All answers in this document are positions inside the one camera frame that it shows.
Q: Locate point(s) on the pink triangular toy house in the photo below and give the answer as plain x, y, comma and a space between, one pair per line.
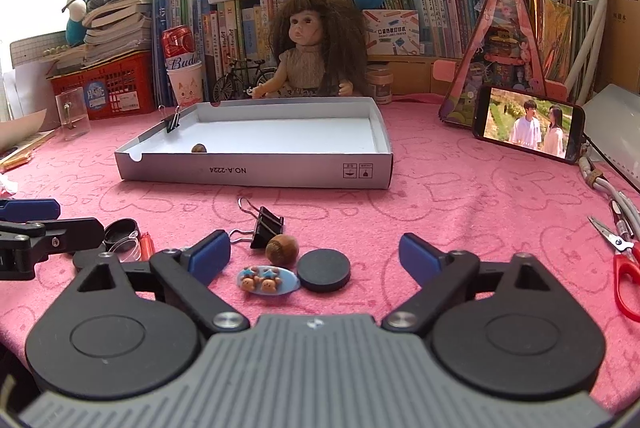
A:
505, 47

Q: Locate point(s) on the small orange lighter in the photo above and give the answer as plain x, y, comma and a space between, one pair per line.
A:
146, 248

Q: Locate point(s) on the large red plastic basket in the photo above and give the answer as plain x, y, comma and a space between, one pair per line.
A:
115, 82

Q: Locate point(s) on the row of thin picture books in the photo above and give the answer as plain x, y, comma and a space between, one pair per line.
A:
560, 27

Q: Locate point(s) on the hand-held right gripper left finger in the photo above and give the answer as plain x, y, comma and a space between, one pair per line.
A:
212, 253

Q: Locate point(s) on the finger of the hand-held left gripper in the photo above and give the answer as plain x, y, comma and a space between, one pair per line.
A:
30, 209
60, 235

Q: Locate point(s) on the stack of worn books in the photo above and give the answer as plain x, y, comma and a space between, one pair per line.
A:
117, 27

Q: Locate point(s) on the white colourful printed box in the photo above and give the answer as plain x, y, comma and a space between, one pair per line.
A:
390, 32

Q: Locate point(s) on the miniature black bicycle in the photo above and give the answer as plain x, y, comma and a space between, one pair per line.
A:
227, 85

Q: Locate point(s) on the pink rabbit print blanket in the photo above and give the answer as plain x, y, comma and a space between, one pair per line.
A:
450, 208

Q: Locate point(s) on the brown acorn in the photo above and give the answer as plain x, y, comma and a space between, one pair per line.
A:
198, 148
282, 250

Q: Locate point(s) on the blue and white plush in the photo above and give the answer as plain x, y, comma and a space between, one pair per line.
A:
75, 27

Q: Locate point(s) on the grid-ruled board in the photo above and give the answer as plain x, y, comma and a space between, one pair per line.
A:
30, 47

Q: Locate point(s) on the small glass jar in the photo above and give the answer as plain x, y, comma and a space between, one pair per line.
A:
380, 85

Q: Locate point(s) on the white cardboard box tray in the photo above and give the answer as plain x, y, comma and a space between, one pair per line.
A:
280, 132

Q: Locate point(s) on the black round cup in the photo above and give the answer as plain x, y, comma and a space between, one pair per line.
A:
120, 227

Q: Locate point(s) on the clear glass mug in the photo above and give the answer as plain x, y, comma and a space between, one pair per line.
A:
75, 107

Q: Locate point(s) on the row of upright books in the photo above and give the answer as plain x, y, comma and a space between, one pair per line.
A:
240, 32

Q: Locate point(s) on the beige paper sheet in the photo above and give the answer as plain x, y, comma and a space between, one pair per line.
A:
20, 127

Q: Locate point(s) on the white plastic device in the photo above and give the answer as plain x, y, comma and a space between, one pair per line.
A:
620, 122

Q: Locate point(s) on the white cartoon paper cup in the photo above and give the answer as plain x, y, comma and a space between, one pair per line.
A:
187, 87

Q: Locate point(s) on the brown cardboard box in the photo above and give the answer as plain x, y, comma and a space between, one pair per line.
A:
622, 37

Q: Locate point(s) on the red beverage can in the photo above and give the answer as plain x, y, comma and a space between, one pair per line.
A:
177, 45

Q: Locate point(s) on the black smartphone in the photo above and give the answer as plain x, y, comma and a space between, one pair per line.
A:
530, 122

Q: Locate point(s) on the black round disc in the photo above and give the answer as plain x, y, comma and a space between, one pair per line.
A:
323, 270

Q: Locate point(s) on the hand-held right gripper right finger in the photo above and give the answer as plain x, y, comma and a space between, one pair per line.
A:
417, 258

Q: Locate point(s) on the black binder clip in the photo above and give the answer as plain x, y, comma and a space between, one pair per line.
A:
267, 228
173, 122

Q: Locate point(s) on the long-haired doll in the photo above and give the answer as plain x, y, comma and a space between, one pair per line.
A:
305, 57

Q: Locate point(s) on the white plastic pipe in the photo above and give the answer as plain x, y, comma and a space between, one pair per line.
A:
595, 32

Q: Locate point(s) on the blue bear hair clip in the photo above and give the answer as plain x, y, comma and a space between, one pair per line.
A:
285, 280

